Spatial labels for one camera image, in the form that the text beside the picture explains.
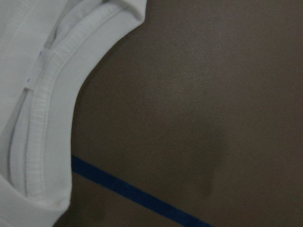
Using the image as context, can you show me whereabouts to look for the white printed t-shirt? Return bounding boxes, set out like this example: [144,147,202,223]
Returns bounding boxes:
[0,0,147,227]

